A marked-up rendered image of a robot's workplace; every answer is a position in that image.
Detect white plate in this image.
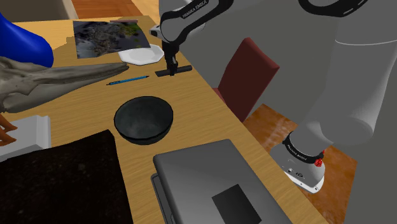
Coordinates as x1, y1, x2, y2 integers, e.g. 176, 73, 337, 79
117, 44, 165, 67

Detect wooden table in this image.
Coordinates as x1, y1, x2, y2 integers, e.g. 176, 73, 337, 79
0, 15, 330, 224

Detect blue pen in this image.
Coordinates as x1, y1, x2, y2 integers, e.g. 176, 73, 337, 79
106, 75, 150, 87

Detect grey animal skull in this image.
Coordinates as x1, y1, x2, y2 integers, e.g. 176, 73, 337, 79
0, 55, 130, 115

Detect white box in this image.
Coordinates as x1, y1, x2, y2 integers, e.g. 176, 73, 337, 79
0, 115, 52, 163

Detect dark printed picture mat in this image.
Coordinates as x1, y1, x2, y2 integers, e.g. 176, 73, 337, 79
72, 19, 152, 60

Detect black bowl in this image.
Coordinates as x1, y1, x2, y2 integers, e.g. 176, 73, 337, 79
113, 95, 174, 146

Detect orange patterned robot stand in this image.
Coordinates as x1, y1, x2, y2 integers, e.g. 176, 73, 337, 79
242, 103, 358, 224

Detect blue rounded object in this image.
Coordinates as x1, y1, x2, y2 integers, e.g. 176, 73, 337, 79
0, 12, 55, 68

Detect grey laptop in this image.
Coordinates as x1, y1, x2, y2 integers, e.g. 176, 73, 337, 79
150, 138, 293, 224

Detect dark red chair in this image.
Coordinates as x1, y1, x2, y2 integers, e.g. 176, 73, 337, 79
212, 37, 280, 123

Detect orange figure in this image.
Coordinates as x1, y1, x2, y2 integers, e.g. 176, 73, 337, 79
0, 113, 18, 147

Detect dark brown mat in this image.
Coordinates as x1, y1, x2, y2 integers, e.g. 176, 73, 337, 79
0, 129, 134, 224

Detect black bar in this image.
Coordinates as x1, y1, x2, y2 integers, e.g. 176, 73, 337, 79
154, 65, 193, 78

